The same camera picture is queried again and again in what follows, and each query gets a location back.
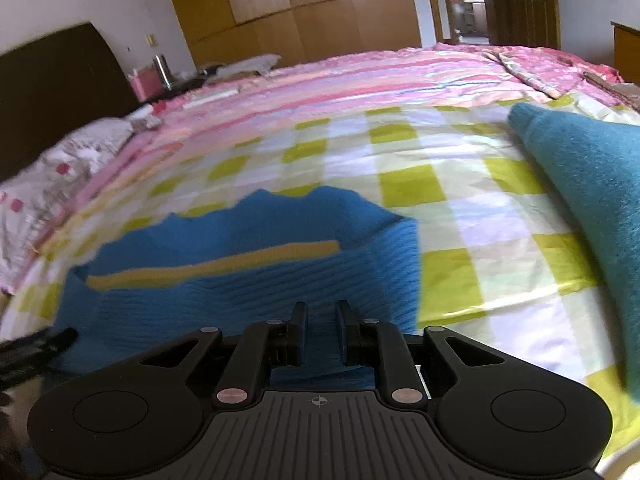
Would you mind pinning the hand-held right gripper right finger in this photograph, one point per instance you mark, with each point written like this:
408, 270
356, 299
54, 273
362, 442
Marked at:
343, 332

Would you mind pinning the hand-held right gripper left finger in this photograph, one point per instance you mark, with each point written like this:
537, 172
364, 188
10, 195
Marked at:
301, 332

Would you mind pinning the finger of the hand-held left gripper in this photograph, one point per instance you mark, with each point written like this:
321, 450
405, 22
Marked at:
52, 342

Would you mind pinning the blue knitted sweater yellow stripes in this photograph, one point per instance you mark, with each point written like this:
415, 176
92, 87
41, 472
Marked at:
240, 245

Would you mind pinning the grey pillow red dots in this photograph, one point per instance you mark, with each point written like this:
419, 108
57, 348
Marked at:
55, 170

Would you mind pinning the white printed pillow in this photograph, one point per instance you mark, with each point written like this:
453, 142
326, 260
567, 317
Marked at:
147, 117

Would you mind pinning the pink striped quilt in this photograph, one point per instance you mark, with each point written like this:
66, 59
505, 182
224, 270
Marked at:
325, 85

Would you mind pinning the white flat paper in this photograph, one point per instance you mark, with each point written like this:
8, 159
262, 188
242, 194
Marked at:
210, 98

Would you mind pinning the dark wooden headboard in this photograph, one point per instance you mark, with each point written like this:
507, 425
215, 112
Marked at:
55, 90

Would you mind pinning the grey cloth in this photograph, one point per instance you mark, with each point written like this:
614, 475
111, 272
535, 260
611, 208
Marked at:
245, 66

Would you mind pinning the pink storage box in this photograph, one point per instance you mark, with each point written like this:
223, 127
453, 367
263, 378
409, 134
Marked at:
142, 85

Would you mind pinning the metal thermos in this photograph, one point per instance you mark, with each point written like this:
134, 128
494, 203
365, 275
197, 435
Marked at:
162, 72

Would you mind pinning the folded teal wool garment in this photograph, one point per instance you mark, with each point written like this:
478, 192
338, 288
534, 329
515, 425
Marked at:
595, 180

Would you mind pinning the wooden wardrobe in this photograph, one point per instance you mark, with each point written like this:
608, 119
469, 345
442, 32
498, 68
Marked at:
300, 5

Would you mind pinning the pink floral quilt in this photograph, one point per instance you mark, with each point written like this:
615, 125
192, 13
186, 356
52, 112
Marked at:
550, 70

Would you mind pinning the dark brown door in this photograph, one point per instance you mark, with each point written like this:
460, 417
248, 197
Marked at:
525, 0

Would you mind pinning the wooden cabinet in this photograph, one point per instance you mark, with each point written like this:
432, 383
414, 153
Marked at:
627, 50

